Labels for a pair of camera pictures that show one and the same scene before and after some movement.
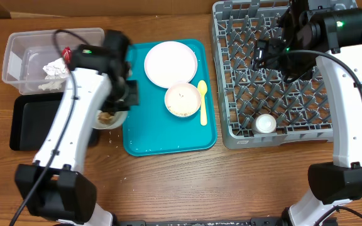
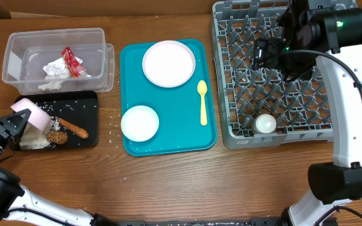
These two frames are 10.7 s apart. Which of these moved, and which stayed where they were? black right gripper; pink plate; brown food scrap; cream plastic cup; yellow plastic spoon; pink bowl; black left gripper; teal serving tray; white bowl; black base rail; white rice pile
Moved: black left gripper; white bowl; brown food scrap; white rice pile; pink bowl
Stayed: cream plastic cup; yellow plastic spoon; black base rail; pink plate; black right gripper; teal serving tray
